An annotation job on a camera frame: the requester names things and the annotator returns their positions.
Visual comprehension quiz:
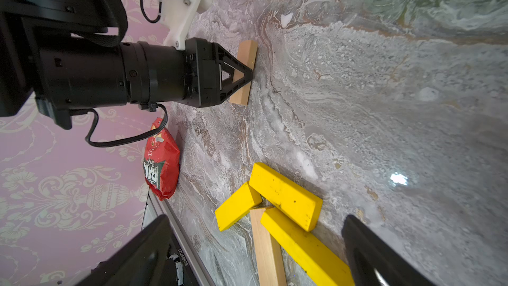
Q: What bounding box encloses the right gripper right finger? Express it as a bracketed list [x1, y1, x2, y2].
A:
[341, 214, 433, 285]

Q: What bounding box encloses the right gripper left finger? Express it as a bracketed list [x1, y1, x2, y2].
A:
[78, 215, 171, 285]

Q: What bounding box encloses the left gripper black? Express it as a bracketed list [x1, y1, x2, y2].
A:
[183, 38, 254, 108]

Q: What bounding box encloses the natural wooden block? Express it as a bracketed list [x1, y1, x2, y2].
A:
[250, 207, 287, 285]
[229, 39, 259, 107]

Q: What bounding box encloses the yellow block diagonal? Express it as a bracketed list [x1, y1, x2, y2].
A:
[215, 181, 262, 232]

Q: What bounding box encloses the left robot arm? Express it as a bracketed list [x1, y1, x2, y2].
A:
[1, 0, 253, 130]

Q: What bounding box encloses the yellow block lower right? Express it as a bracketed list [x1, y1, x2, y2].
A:
[261, 208, 355, 285]

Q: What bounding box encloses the yellow block upper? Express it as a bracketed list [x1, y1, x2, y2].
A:
[250, 162, 323, 232]

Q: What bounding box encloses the red snack bag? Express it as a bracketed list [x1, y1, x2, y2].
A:
[142, 127, 181, 201]

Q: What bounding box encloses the aluminium front rail frame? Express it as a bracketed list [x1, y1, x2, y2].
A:
[142, 191, 215, 285]

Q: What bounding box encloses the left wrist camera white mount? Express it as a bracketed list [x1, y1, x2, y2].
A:
[159, 0, 213, 51]

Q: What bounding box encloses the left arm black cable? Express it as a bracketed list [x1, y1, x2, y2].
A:
[84, 102, 169, 148]

